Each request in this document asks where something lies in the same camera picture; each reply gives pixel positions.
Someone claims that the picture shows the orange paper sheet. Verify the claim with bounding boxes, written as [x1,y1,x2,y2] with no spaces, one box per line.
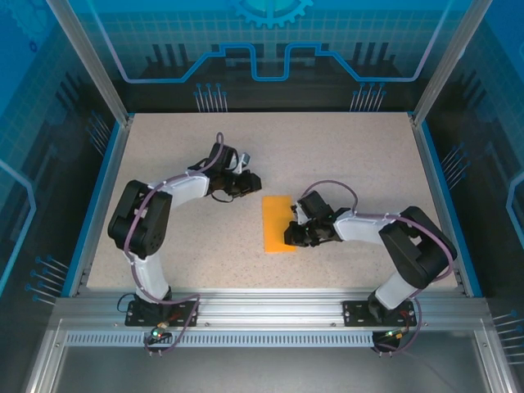
[261,195,297,255]

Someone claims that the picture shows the small connector with LED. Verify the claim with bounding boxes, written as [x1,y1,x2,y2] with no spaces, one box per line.
[382,327,412,341]
[147,322,173,341]

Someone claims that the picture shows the grey metal lower shelf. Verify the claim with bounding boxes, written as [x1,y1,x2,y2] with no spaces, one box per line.
[24,318,517,393]

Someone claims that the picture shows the blue printed back panel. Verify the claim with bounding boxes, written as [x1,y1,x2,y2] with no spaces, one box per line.
[77,0,451,114]

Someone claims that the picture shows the blue printed side panel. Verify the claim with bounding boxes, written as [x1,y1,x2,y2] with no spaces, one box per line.
[425,0,524,393]
[0,0,124,393]

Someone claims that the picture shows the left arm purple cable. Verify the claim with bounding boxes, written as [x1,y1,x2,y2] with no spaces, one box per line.
[122,131,227,358]

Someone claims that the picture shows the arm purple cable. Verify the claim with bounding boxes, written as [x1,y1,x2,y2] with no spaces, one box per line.
[122,131,227,358]
[302,179,458,358]

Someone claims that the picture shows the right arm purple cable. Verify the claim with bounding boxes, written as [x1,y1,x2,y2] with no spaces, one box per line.
[302,179,458,358]

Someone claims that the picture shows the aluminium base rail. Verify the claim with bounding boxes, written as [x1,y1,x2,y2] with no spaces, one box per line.
[52,287,492,328]

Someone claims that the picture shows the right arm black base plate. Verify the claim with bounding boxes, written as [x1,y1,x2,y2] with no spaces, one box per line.
[342,300,422,328]

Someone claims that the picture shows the slotted metal cable duct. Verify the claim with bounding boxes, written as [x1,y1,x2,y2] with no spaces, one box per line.
[64,331,377,349]

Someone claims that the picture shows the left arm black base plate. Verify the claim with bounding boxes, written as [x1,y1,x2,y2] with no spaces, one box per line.
[124,300,201,328]

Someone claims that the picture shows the aluminium frame post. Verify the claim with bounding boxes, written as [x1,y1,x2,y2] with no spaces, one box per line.
[44,0,134,126]
[410,0,481,127]

